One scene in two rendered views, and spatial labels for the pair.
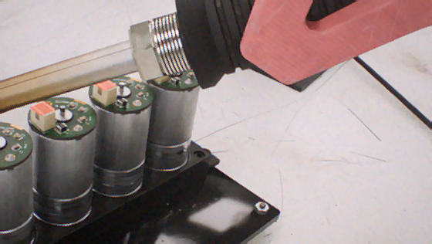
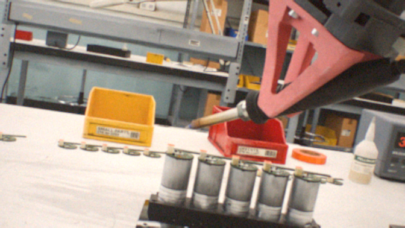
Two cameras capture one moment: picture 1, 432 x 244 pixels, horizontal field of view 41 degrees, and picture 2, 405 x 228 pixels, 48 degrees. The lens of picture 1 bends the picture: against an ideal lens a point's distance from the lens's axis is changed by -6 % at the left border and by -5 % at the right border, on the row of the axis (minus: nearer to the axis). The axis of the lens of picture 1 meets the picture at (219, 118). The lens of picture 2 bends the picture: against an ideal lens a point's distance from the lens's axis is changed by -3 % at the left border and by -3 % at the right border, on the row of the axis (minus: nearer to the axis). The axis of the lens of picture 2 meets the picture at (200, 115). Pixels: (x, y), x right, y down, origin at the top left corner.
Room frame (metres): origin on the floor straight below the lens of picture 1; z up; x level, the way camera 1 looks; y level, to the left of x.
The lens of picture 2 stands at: (-0.10, -0.24, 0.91)
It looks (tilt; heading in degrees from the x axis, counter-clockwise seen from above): 8 degrees down; 54
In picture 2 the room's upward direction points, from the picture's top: 10 degrees clockwise
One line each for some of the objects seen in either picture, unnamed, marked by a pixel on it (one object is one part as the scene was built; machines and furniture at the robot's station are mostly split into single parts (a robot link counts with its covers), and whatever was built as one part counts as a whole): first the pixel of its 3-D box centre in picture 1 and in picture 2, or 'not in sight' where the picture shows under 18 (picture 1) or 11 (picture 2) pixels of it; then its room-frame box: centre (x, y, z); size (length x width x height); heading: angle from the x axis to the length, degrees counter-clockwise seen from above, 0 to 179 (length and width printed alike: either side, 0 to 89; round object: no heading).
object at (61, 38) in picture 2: not in sight; (57, 38); (0.73, 2.48, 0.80); 0.15 x 0.12 x 0.10; 68
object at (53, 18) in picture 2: not in sight; (126, 32); (1.03, 2.18, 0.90); 1.30 x 0.06 x 0.12; 157
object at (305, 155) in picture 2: not in sight; (309, 155); (0.51, 0.28, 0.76); 0.06 x 0.06 x 0.01
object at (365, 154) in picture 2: not in sight; (366, 149); (0.50, 0.17, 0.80); 0.03 x 0.03 x 0.10
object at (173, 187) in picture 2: not in sight; (175, 181); (0.12, 0.09, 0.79); 0.02 x 0.02 x 0.05
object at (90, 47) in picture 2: not in sight; (109, 50); (1.05, 2.43, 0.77); 0.24 x 0.16 x 0.04; 142
